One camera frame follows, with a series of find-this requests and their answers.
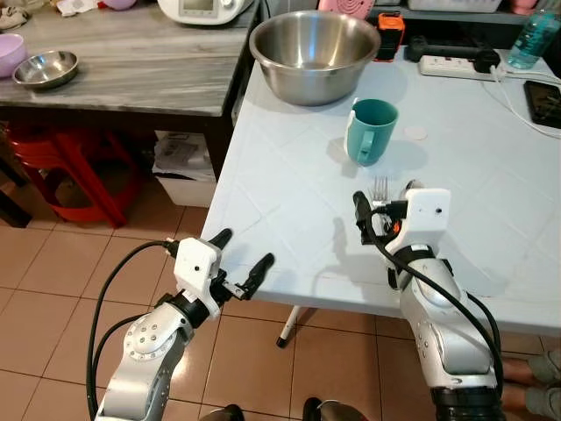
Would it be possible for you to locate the pink round fan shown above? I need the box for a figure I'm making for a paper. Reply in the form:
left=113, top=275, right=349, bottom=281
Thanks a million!
left=316, top=0, right=377, bottom=21

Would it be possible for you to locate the purple plastic bowl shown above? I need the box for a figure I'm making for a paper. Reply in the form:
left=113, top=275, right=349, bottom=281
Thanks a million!
left=0, top=33, right=28, bottom=79

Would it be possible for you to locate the person grey trouser leg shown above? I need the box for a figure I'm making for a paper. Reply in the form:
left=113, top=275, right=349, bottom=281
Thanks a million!
left=523, top=349, right=561, bottom=421

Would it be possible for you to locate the person bare foot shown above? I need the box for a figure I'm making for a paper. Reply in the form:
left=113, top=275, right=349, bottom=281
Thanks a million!
left=503, top=355, right=537, bottom=387
left=503, top=386, right=532, bottom=415

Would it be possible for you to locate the black power plug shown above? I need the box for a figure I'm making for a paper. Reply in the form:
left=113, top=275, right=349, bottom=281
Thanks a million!
left=472, top=49, right=502, bottom=75

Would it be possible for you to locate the black smartphone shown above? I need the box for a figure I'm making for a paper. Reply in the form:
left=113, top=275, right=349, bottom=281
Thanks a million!
left=523, top=80, right=561, bottom=130

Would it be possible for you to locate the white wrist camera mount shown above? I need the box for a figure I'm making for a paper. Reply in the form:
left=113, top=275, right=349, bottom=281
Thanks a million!
left=172, top=238, right=223, bottom=305
left=397, top=187, right=452, bottom=253

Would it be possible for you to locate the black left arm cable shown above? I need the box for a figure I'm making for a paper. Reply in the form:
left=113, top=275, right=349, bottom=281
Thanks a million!
left=85, top=239, right=177, bottom=420

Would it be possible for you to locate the white table leg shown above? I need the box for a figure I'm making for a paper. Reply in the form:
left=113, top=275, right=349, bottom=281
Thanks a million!
left=276, top=306, right=300, bottom=349

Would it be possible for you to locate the white storage box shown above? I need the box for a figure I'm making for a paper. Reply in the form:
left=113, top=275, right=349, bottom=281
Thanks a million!
left=153, top=130, right=219, bottom=209

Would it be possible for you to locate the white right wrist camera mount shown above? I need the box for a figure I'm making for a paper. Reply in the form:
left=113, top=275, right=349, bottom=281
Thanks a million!
left=397, top=187, right=452, bottom=253

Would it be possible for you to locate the white power cable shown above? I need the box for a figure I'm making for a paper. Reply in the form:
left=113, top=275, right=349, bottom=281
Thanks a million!
left=489, top=68, right=561, bottom=139

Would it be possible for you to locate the white tray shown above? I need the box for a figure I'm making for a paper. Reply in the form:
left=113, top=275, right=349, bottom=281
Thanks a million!
left=407, top=0, right=479, bottom=13

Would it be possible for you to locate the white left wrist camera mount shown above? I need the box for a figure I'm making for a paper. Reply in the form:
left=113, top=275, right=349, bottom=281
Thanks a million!
left=172, top=238, right=223, bottom=305

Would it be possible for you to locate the white plastic table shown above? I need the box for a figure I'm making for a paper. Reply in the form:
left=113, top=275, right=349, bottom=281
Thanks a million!
left=201, top=42, right=561, bottom=339

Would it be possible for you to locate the robot left leg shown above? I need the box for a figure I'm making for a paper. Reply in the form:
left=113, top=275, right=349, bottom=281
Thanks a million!
left=199, top=403, right=247, bottom=421

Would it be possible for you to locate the small stainless steel bowl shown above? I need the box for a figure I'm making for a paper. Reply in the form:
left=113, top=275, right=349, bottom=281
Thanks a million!
left=12, top=50, right=80, bottom=91

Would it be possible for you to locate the marble top wooden counter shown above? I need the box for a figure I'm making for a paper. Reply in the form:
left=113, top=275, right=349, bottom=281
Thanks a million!
left=0, top=0, right=266, bottom=181

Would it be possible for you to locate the white power strip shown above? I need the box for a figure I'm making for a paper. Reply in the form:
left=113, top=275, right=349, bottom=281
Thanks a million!
left=418, top=54, right=494, bottom=82

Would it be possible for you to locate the teal plastic water bottle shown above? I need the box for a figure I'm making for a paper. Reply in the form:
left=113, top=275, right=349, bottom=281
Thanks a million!
left=508, top=0, right=561, bottom=70

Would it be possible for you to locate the silver metal fork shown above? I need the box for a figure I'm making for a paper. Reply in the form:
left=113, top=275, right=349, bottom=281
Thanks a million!
left=372, top=175, right=392, bottom=203

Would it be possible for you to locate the teal plastic mug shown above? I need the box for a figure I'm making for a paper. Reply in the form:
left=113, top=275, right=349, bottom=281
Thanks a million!
left=344, top=98, right=400, bottom=168

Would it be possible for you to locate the white kitchen appliance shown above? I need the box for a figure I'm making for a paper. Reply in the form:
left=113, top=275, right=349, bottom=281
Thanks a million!
left=158, top=0, right=247, bottom=25

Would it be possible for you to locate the large stainless steel bowl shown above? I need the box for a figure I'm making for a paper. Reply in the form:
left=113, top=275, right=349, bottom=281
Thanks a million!
left=250, top=11, right=382, bottom=108

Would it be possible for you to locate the black dumbbell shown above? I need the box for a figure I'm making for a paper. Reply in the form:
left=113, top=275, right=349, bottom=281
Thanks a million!
left=404, top=35, right=476, bottom=63

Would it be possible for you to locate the red plastic stool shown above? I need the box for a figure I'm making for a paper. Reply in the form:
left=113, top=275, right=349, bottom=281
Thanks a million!
left=5, top=121, right=146, bottom=228

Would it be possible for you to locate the orange and black device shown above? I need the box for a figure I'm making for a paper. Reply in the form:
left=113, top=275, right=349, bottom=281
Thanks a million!
left=376, top=12, right=407, bottom=63

